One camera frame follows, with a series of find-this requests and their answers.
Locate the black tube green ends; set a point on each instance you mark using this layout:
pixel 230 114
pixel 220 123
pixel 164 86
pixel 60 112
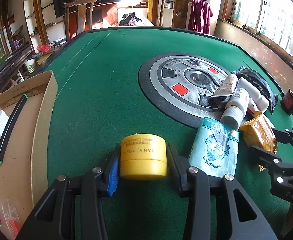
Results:
pixel 10 125

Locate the cardboard box tray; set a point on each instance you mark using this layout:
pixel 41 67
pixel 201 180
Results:
pixel 23 173

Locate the wooden chair left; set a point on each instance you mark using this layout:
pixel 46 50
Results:
pixel 81 10

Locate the wooden chair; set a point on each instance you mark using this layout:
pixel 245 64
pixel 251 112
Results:
pixel 81 10
pixel 180 12

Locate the maroon cloth on chair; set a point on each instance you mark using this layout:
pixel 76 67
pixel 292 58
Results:
pixel 200 15

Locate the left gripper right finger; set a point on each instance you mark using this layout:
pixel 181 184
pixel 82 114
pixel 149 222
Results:
pixel 237 216

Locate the red plastic bag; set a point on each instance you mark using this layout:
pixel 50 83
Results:
pixel 43 48

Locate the large white lotion bottle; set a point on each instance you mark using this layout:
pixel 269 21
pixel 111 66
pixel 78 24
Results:
pixel 260 101

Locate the white bottle with label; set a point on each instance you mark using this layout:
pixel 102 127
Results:
pixel 236 109

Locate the black foil pouch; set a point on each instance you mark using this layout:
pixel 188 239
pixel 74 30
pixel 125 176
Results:
pixel 260 83

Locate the dark clothes pile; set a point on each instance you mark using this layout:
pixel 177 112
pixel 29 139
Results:
pixel 130 19

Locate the yellow snack packet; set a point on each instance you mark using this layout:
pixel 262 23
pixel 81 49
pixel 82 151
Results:
pixel 258 132

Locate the yellow cream jar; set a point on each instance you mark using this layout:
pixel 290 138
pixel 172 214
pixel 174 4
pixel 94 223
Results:
pixel 143 157

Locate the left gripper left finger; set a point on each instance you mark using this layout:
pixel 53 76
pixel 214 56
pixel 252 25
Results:
pixel 53 217

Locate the window frame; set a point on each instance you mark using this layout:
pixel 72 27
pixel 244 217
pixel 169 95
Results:
pixel 269 20

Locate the round mahjong table console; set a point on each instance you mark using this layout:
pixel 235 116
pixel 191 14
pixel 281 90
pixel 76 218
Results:
pixel 181 86

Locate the teal cartoon tissue pack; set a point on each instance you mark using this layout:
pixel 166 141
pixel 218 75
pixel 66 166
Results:
pixel 215 148

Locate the wooden chair right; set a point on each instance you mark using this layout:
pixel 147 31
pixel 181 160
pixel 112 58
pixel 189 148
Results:
pixel 180 12

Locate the beige cosmetic tube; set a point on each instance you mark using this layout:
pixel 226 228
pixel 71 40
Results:
pixel 227 87

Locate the red motor with beige roller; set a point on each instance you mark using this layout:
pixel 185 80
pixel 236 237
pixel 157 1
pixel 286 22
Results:
pixel 287 101

